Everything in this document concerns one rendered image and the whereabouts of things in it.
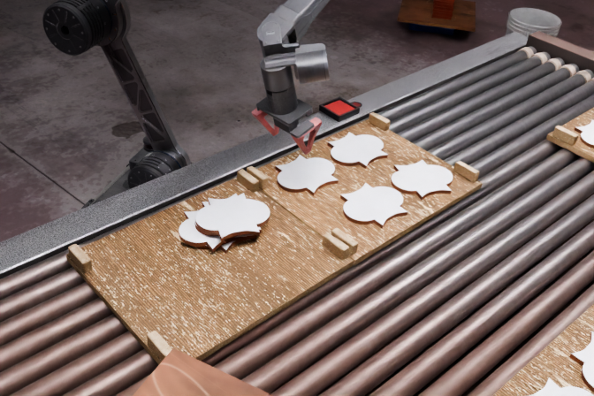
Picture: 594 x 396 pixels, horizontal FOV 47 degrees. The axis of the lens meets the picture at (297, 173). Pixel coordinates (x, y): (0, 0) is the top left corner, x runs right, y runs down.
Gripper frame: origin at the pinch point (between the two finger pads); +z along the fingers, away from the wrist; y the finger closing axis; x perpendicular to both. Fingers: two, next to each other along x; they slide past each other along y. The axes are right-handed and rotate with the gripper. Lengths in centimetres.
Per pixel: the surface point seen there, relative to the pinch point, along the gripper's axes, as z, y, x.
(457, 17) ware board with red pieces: 157, 149, -262
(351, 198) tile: 12.5, -12.2, -3.5
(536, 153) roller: 28, -26, -53
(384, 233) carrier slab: 13.3, -23.5, -1.0
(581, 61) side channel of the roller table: 40, -9, -108
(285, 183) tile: 10.3, 0.5, 3.3
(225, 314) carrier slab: 4.1, -19.8, 35.3
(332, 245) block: 8.2, -20.8, 10.5
